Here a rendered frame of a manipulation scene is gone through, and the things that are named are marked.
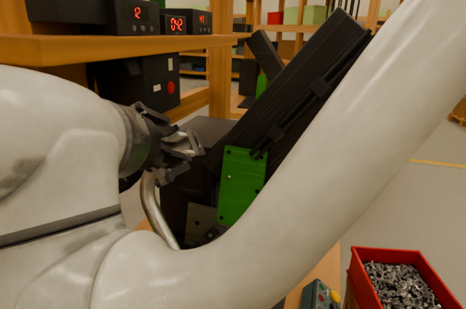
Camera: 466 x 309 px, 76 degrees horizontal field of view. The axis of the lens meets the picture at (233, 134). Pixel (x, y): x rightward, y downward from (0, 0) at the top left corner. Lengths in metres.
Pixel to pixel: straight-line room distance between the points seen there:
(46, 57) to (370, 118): 0.43
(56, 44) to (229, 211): 0.54
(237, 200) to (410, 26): 0.66
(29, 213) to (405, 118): 0.23
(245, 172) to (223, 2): 0.95
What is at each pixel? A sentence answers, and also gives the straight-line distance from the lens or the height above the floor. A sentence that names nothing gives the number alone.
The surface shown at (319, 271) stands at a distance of 0.99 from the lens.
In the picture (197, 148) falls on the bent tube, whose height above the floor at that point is 1.34.
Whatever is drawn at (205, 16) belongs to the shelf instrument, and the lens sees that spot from 1.04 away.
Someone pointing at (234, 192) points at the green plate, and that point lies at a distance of 0.79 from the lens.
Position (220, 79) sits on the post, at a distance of 1.53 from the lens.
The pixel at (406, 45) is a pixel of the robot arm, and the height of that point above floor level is 1.55.
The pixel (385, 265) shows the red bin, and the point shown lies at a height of 0.88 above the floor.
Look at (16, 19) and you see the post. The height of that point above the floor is 1.56.
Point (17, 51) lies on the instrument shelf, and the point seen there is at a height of 1.52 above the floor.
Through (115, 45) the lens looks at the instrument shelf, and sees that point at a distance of 0.60.
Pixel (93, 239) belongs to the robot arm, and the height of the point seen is 1.41.
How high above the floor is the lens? 1.56
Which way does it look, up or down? 19 degrees down
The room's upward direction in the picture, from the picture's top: 2 degrees clockwise
